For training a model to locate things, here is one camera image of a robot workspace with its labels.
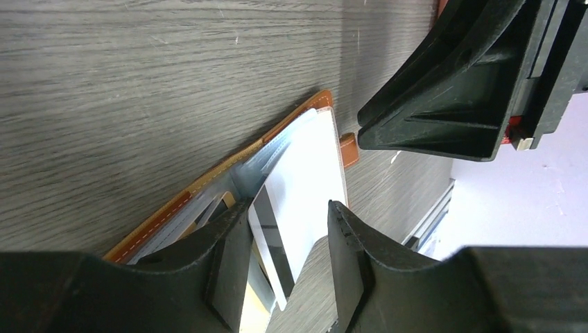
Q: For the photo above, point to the brown leather card holder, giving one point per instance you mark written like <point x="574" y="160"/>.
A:
<point x="223" y="183"/>

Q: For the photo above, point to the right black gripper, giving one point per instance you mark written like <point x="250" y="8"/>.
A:
<point x="440" y="101"/>

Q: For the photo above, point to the gold black-striped credit card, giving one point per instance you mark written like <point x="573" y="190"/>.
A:
<point x="214" y="209"/>

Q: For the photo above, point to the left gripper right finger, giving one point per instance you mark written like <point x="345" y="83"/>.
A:
<point x="383" y="286"/>

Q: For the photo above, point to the aluminium frame rail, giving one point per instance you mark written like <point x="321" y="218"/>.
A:
<point x="423" y="232"/>

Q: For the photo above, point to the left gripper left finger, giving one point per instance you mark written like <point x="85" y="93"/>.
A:
<point x="196" y="284"/>

